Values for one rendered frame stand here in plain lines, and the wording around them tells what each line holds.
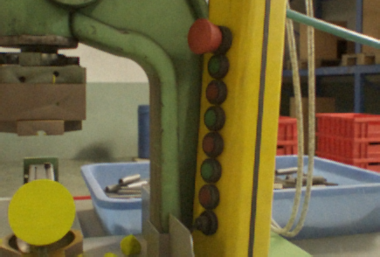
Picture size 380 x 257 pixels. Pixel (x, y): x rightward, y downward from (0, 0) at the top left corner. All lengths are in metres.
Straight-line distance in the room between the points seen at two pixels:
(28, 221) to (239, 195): 0.23
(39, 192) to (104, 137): 8.36
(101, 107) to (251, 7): 8.34
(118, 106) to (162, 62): 8.32
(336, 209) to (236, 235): 0.41
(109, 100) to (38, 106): 8.37
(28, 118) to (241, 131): 0.23
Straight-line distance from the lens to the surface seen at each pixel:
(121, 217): 0.83
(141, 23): 0.62
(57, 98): 0.54
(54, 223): 0.57
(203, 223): 0.59
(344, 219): 0.99
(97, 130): 8.90
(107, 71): 8.89
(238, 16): 0.59
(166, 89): 0.60
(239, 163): 0.57
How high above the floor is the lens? 1.22
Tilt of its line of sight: 3 degrees down
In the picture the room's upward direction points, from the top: straight up
